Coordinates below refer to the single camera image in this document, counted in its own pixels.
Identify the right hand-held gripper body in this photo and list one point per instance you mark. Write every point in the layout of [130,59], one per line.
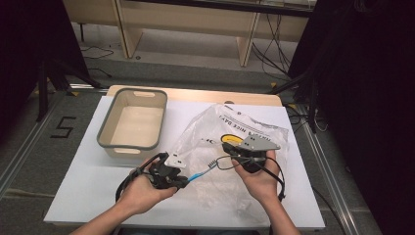
[257,143]

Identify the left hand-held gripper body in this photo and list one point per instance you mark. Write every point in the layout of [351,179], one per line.
[163,174]

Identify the blue toothbrush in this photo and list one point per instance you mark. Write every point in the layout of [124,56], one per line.
[199,175]

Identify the clear smiley face plastic bag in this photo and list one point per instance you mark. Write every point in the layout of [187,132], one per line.
[208,130]

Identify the beige bin with grey rim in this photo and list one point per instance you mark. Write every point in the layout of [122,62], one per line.
[130,148]

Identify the person's left hand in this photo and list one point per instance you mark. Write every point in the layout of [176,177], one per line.
[140,194]

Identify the person's right hand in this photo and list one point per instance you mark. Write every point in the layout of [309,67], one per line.
[262,184]

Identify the black tripod stand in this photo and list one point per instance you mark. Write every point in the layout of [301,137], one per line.
[42,91]
[313,94]

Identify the white board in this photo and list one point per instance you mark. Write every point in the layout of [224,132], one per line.
[81,196]

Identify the black curtain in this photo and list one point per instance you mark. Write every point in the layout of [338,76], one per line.
[375,114]
[29,49]

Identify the light wooden desk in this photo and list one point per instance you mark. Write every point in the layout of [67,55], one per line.
[182,23]

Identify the metal floor rail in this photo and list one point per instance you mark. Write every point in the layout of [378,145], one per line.
[339,196]
[29,143]

